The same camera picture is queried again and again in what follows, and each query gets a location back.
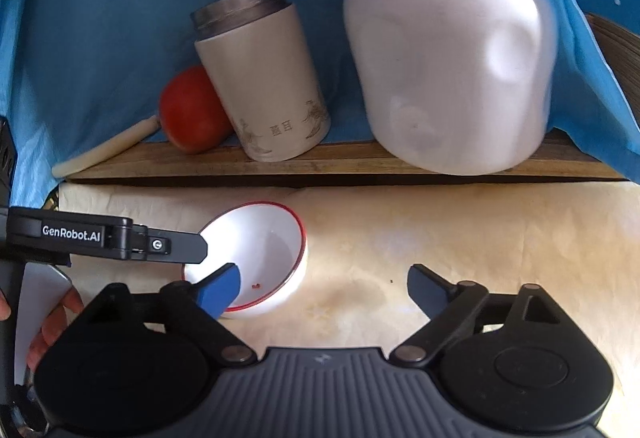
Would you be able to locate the person's left hand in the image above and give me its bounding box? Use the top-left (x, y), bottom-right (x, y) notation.
top-left (27, 287), bottom-right (85, 371)

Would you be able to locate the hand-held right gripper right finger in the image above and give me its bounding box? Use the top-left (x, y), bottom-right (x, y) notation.
top-left (391, 263), bottom-right (574, 365)

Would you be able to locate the red tomato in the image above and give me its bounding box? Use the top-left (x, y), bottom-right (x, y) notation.
top-left (158, 66), bottom-right (234, 155)

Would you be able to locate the white rolling pin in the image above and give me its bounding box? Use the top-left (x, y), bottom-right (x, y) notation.
top-left (51, 115), bottom-right (161, 179)

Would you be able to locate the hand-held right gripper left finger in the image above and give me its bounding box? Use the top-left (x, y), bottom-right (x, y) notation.
top-left (82, 263), bottom-right (258, 365)

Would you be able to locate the wooden board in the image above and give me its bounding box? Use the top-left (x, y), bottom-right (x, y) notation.
top-left (65, 128), bottom-right (629, 189)

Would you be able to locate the small white red-rimmed bowl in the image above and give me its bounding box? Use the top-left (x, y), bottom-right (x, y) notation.
top-left (182, 202), bottom-right (308, 320)

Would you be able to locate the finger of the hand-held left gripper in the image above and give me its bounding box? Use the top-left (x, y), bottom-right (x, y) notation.
top-left (131, 226), bottom-right (209, 265)

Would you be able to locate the cream thermos with steel lid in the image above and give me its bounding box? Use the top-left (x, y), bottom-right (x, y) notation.
top-left (190, 0), bottom-right (332, 163)

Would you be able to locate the white jug with blue lid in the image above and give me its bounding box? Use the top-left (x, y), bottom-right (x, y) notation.
top-left (315, 0), bottom-right (560, 177)

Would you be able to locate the blue cloth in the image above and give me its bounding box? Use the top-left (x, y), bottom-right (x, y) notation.
top-left (0, 0), bottom-right (640, 205)

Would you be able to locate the cream table cover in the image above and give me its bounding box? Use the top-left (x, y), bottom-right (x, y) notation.
top-left (47, 180), bottom-right (640, 399)

